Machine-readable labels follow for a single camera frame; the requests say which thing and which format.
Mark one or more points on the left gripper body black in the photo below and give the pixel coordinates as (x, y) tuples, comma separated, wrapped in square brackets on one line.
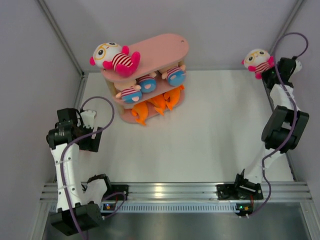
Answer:
[(88, 144)]

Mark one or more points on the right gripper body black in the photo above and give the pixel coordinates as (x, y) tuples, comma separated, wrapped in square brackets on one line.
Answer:
[(270, 73)]

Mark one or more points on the white pink plush with glasses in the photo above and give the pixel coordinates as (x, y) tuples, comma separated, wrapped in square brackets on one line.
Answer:
[(112, 56), (258, 61)]

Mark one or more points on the boy plush blue pants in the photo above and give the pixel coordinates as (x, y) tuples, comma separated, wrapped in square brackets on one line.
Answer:
[(174, 74), (147, 82), (129, 91)]

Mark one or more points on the orange fish plush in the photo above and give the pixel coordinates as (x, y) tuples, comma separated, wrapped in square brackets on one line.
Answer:
[(159, 103), (141, 112), (172, 97)]

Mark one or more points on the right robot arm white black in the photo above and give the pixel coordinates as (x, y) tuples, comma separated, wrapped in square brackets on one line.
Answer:
[(282, 131)]

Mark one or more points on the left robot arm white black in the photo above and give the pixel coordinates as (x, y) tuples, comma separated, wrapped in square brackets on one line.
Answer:
[(77, 209)]

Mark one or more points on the pink three-tier wooden shelf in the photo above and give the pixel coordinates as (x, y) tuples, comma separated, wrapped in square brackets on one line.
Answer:
[(156, 53)]

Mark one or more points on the left controller board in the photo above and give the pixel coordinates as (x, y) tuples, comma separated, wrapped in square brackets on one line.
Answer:
[(109, 207)]

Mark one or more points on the controller board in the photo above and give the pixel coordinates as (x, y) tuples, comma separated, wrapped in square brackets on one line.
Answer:
[(244, 210), (109, 207)]

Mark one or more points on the right controller board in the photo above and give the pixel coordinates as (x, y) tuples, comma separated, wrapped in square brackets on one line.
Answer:
[(244, 210)]

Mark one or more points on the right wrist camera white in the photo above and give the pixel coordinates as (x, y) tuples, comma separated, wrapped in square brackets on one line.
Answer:
[(298, 66)]

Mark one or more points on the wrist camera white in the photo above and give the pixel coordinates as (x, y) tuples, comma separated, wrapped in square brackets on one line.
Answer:
[(298, 66), (88, 118)]

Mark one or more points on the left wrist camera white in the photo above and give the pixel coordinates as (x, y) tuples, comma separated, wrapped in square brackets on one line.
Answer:
[(88, 118)]

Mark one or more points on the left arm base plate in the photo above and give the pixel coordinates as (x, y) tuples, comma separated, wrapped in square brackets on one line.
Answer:
[(117, 192)]

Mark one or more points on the aluminium rail front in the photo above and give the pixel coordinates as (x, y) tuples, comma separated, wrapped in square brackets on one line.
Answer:
[(147, 191)]

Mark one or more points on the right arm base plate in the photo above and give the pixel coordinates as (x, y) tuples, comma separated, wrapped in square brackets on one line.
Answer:
[(226, 192)]

